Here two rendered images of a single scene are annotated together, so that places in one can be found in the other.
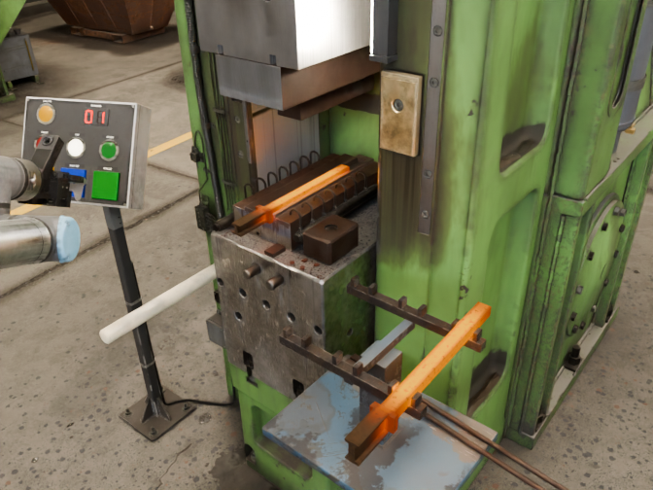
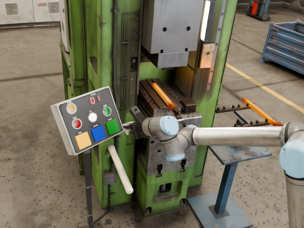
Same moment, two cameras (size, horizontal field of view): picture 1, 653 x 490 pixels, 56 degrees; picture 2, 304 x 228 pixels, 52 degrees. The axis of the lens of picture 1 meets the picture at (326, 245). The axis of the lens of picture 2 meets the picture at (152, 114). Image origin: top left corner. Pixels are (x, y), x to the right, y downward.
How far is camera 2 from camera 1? 1.92 m
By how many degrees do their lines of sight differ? 53
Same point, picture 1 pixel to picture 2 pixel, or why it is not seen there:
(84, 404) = not seen: outside the picture
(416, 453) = not seen: hidden behind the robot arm
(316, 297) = (199, 123)
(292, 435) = (230, 159)
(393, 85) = (207, 47)
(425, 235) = (208, 90)
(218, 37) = (161, 47)
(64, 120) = (81, 107)
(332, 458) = (242, 155)
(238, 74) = (168, 58)
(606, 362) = not seen: hidden behind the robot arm
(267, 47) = (185, 45)
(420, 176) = (209, 73)
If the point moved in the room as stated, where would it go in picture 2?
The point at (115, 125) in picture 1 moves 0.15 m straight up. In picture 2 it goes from (104, 99) to (104, 75)
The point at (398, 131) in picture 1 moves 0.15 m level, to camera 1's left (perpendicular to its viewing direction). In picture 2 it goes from (207, 61) to (199, 68)
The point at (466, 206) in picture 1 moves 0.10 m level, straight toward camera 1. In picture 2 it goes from (221, 76) to (233, 81)
